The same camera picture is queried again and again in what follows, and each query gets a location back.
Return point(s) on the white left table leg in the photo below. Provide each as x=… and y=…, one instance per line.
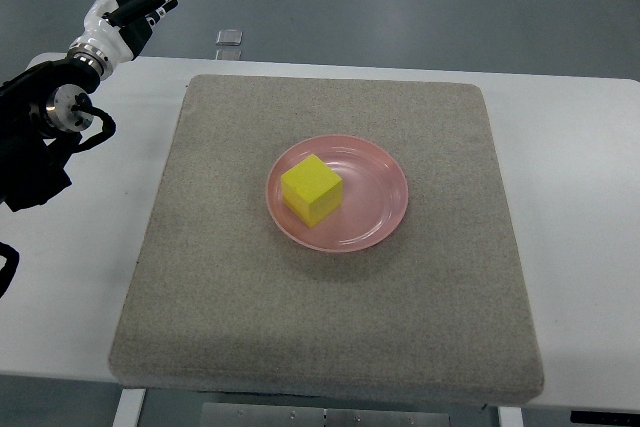
x=129, y=408

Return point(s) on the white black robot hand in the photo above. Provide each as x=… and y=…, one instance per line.
x=116, y=31

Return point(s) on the yellow block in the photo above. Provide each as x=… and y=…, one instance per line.
x=312, y=190

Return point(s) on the beige fabric mat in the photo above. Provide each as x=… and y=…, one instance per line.
x=222, y=300

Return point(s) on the pink plate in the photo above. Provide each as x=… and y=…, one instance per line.
x=375, y=195

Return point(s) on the floor socket plate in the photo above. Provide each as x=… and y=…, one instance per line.
x=228, y=54
x=229, y=37

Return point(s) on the metal base plate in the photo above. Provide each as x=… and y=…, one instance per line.
x=226, y=414

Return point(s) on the white table leg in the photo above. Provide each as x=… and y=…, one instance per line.
x=129, y=408
x=510, y=417

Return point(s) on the upper floor socket plate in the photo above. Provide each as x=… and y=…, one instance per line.
x=229, y=37

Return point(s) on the white right table leg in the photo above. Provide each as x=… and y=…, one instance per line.
x=510, y=417

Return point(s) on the lower floor socket plate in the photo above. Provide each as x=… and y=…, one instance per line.
x=228, y=54

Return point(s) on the black label strip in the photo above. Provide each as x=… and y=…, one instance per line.
x=605, y=418

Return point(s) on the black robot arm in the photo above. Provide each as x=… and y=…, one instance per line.
x=46, y=117

